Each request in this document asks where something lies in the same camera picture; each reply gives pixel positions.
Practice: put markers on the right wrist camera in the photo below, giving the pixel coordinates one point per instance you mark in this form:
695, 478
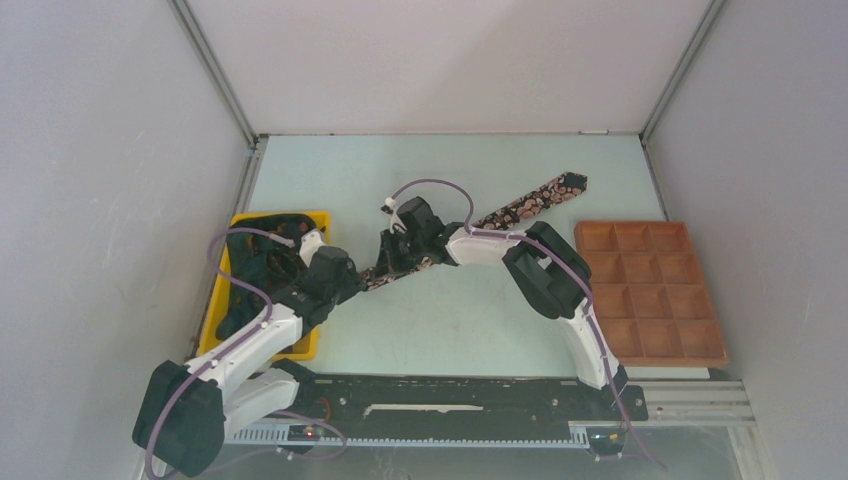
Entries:
415, 219

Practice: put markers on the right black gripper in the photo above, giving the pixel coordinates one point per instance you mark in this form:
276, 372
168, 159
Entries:
388, 254

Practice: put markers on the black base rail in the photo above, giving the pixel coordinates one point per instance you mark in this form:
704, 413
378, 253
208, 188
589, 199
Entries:
464, 409

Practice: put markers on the aluminium frame rail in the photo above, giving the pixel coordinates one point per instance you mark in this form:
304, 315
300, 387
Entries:
675, 403

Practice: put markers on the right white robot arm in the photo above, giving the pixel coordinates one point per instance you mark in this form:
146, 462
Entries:
549, 273

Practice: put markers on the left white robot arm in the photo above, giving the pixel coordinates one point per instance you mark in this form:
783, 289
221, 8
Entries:
188, 409

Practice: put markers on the pile of dark ties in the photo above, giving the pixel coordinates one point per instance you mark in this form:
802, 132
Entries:
262, 263

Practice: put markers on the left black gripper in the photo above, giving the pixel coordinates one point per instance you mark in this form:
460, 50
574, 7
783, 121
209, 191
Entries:
351, 283

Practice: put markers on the pink rose floral tie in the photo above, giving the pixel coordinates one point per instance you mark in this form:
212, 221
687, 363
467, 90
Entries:
559, 190

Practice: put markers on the brown compartment tray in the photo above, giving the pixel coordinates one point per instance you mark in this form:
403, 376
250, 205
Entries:
651, 298

